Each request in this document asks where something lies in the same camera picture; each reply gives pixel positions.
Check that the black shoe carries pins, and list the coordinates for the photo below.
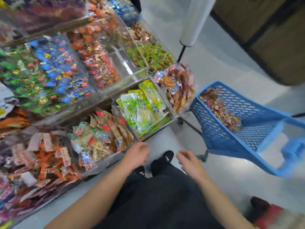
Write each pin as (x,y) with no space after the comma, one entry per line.
(259,205)
(162,160)
(139,170)

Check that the clear acrylic snack shelves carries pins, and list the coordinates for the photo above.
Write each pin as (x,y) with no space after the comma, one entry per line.
(126,69)

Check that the person's left forearm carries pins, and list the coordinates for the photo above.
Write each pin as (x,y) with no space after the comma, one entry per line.
(90,202)

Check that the red printed carton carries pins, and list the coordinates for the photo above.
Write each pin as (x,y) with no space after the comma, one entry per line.
(279,218)

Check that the pile of pink-label meat packets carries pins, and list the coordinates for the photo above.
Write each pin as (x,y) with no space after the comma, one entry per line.
(176,85)

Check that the pile of blue orange packets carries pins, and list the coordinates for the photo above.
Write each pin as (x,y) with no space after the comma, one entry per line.
(121,7)

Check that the person's right forearm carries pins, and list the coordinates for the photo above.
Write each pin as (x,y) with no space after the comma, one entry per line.
(224,205)

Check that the black pole rod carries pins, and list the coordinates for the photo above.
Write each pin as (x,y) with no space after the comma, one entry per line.
(181,53)

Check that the pile of green egg packets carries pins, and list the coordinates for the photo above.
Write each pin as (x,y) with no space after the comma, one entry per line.
(152,54)

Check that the wooden cabinet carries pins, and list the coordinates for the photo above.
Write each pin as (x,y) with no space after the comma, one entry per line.
(267,31)

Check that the row of blue beef packets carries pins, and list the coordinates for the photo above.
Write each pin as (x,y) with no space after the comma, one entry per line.
(62,69)

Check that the pile of beige packets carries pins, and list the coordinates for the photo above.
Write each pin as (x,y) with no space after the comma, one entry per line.
(100,138)

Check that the person's black clothing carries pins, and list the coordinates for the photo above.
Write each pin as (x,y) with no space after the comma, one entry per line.
(157,202)

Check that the pile of dark orange packets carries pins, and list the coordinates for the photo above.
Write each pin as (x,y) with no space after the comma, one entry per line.
(12,121)

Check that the pile of lime green packets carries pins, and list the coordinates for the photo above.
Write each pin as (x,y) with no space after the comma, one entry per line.
(140,107)

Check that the beef cube packets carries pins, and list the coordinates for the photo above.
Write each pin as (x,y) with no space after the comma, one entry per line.
(100,66)

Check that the row of green beef packets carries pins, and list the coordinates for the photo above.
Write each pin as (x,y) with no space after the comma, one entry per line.
(24,81)

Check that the person's right hand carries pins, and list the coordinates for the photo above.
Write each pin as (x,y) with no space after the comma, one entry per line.
(190,164)

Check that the person's left hand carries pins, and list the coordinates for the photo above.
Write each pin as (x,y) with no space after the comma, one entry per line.
(136,157)

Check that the blue plastic shopping basket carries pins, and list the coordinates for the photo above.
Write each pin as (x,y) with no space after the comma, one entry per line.
(257,126)

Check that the pile of orange brown packets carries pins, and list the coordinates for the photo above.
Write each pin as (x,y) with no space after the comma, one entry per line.
(90,31)

